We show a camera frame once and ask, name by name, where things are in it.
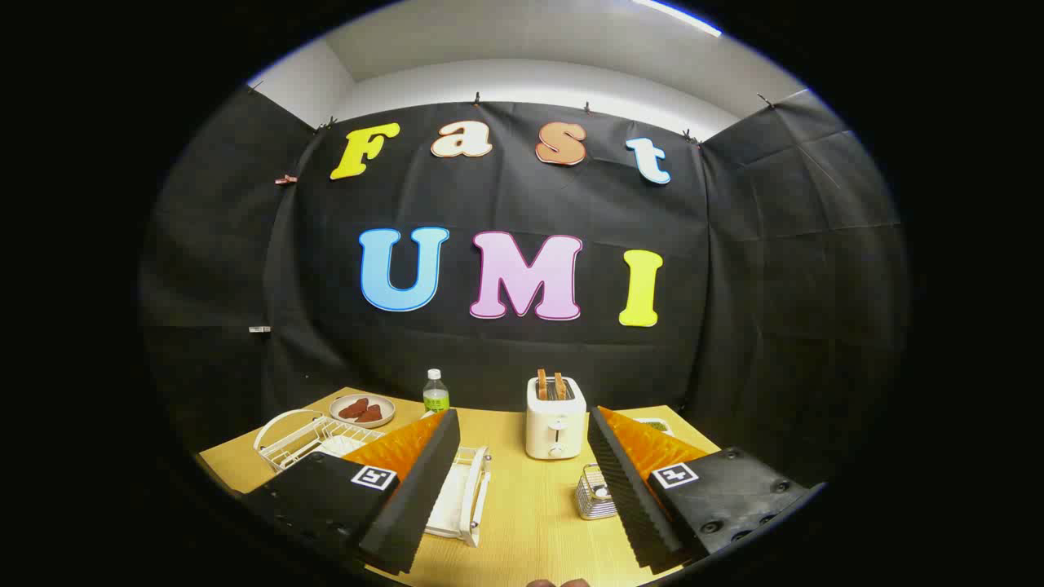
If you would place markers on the brown sausage piece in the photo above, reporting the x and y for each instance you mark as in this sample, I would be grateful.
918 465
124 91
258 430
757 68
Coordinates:
352 408
371 413

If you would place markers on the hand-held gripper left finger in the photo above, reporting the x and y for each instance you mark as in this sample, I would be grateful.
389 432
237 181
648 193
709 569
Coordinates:
412 505

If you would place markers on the toast slice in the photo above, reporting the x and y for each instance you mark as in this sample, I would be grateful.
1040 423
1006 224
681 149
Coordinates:
541 383
560 385

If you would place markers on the black backdrop cloth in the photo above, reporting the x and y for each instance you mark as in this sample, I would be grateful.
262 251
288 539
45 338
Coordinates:
522 204

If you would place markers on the small beige saucer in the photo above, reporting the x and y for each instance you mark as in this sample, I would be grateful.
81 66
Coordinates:
383 401

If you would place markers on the white divided tray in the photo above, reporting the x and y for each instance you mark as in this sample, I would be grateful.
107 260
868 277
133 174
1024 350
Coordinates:
652 424

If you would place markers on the white toaster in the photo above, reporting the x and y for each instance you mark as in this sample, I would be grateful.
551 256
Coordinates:
555 432

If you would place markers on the green tea bottle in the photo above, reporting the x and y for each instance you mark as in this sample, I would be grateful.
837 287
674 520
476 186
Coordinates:
435 398

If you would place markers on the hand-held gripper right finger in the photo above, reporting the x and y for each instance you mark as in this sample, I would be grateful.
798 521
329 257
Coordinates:
632 505

